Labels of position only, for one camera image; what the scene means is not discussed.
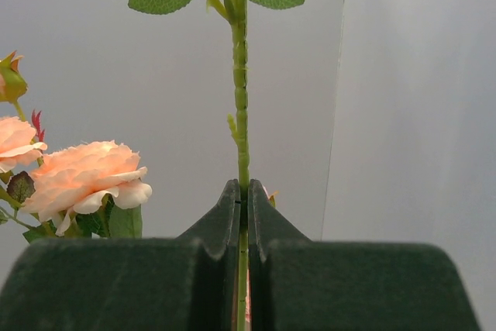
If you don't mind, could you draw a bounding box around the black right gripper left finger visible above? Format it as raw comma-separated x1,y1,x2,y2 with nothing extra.
1,180,240,330

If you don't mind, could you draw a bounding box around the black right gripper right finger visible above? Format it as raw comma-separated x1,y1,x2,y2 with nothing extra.
247,180,480,331

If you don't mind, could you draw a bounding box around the peach rose stem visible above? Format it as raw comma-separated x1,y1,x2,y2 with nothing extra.
1,53,152,243

